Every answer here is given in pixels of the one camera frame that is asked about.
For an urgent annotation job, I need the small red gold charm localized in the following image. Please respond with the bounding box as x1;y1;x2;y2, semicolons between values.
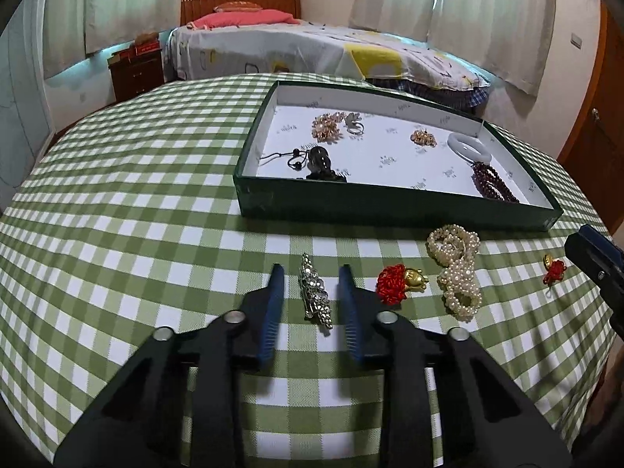
542;253;567;286

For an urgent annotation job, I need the wooden door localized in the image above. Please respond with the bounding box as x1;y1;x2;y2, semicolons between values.
557;4;624;234

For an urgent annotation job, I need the rose gold crystal brooch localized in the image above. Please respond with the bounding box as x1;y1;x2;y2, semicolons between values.
311;112;346;144

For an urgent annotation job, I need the orange patterned cushion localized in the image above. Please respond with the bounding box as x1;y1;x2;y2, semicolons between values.
213;0;263;13

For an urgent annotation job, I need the wooden headboard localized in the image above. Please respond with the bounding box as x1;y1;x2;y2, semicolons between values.
180;0;301;25

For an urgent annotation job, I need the green jewelry tray box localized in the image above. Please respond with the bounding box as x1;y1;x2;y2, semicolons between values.
233;80;563;231

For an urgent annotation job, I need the left white curtain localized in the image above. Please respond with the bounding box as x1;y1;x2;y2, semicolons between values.
42;0;180;78

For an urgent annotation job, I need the white curtain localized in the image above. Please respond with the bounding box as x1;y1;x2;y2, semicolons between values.
42;0;180;78
349;0;556;96

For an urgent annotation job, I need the green white checkered tablecloth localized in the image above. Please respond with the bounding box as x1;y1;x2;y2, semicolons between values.
1;74;617;467

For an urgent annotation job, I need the red box on nightstand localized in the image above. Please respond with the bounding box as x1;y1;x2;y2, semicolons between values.
134;40;161;56

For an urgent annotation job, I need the wall light switch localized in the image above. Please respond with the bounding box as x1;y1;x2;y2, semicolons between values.
570;33;583;50

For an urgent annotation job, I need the pearl bead bracelet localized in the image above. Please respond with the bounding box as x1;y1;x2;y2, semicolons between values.
425;224;485;323

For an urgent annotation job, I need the pink pillow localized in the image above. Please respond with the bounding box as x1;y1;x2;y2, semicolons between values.
186;10;299;30

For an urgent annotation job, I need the black cord pendant necklace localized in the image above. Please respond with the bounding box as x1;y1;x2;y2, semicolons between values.
258;145;348;184

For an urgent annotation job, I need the dark red bead bracelet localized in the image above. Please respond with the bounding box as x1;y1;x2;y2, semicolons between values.
470;160;521;204

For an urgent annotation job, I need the white jade bangle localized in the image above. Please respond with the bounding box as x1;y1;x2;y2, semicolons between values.
447;133;492;165

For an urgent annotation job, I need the brown plush toy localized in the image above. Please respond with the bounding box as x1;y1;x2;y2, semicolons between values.
134;32;159;46

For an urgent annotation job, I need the small gold flower brooch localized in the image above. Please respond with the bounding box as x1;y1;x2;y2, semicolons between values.
410;129;437;148

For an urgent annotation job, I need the bed with patterned sheet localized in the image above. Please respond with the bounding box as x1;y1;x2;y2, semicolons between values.
164;21;491;112

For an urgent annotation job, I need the silver rhinestone hair clip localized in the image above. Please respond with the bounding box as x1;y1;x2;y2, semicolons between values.
298;253;333;331

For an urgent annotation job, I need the glass sliding wardrobe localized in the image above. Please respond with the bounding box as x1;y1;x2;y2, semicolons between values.
0;0;54;209

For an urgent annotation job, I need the right white curtain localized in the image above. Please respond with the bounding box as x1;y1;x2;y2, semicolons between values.
349;0;556;96

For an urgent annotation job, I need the red knot gold charm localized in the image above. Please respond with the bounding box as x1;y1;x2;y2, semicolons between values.
376;264;429;307

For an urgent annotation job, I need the dark wooden nightstand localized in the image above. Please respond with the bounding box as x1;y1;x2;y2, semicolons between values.
108;50;164;103

